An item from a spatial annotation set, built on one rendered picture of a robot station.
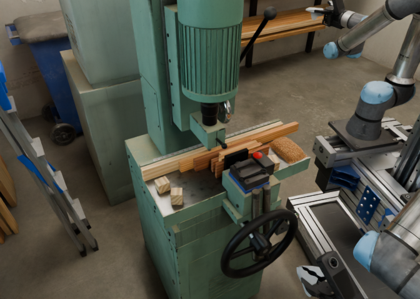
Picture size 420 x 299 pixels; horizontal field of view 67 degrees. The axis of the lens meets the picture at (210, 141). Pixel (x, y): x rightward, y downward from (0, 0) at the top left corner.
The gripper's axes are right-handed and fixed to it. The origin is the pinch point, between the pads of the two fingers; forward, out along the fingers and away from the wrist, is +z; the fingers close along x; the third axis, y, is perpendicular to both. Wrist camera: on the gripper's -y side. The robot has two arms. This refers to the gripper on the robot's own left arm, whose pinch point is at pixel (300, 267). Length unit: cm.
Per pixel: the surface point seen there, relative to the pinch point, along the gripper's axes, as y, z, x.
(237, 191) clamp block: -16.6, 22.7, -2.3
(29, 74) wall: -95, 262, -62
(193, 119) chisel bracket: -40, 41, -4
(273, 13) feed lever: -65, 9, 13
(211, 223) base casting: -3.4, 36.6, -8.0
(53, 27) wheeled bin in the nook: -113, 187, -34
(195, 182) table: -19.2, 37.2, -9.9
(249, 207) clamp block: -10.8, 21.5, 0.0
